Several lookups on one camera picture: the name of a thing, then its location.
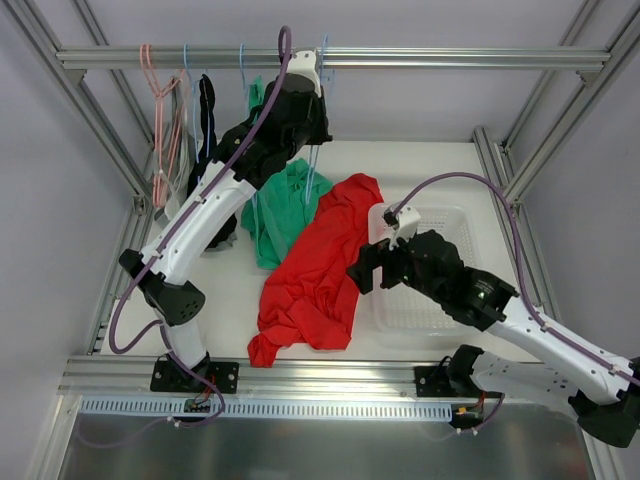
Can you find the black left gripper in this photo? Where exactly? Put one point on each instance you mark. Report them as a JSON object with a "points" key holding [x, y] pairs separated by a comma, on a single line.
{"points": [[310, 118]]}

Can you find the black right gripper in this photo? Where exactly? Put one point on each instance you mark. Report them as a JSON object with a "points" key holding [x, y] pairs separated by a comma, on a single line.
{"points": [[388, 265]]}

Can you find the red tank top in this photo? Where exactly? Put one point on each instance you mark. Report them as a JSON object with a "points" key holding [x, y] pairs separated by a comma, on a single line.
{"points": [[309, 299]]}

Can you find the black tank top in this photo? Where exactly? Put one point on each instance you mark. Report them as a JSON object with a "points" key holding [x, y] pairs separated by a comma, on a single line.
{"points": [[207, 99]]}

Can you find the green tank top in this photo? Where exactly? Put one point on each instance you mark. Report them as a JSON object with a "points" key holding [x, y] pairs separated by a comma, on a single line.
{"points": [[278, 213]]}

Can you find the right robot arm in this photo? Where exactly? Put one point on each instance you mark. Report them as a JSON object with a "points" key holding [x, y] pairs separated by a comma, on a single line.
{"points": [[596, 389]]}

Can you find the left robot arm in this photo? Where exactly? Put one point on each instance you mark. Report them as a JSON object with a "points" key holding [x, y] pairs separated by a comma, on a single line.
{"points": [[241, 164]]}

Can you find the white tank top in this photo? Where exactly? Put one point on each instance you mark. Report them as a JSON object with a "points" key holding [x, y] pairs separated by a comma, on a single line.
{"points": [[184, 161]]}

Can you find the white plastic perforated basket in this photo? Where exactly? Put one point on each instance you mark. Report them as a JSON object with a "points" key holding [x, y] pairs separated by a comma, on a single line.
{"points": [[402, 315]]}

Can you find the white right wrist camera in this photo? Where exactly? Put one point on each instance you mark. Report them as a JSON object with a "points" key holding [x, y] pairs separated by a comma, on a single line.
{"points": [[404, 224]]}

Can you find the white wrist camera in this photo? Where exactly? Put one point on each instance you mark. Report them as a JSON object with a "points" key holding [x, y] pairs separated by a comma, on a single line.
{"points": [[404, 224], [305, 63]]}

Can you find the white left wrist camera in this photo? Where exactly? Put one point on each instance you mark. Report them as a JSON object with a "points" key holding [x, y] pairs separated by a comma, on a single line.
{"points": [[305, 63]]}

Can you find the aluminium top hanging rail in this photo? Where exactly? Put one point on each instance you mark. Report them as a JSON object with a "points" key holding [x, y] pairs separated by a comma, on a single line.
{"points": [[557, 58]]}

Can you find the aluminium front frame rail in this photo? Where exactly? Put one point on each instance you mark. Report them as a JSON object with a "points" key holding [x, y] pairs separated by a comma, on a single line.
{"points": [[287, 379]]}

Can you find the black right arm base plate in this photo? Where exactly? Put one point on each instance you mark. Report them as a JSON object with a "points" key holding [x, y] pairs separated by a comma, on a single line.
{"points": [[432, 381]]}

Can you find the pink wire hanger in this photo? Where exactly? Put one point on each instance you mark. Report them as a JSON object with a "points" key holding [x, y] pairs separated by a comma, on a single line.
{"points": [[165, 136]]}

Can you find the aluminium left frame posts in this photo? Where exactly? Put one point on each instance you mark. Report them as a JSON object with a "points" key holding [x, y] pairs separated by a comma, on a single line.
{"points": [[38, 34]]}

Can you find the aluminium frame posts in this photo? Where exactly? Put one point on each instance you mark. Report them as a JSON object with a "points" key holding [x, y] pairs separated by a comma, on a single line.
{"points": [[38, 34], [499, 159]]}

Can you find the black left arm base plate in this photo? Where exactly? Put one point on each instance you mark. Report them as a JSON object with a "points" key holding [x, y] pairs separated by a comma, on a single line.
{"points": [[169, 377]]}

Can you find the aluminium right frame posts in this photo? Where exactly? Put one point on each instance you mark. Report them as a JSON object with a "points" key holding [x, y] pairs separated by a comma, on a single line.
{"points": [[499, 159]]}

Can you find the white slotted cable duct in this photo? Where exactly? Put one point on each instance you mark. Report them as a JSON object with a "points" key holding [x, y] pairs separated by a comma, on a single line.
{"points": [[267, 409]]}

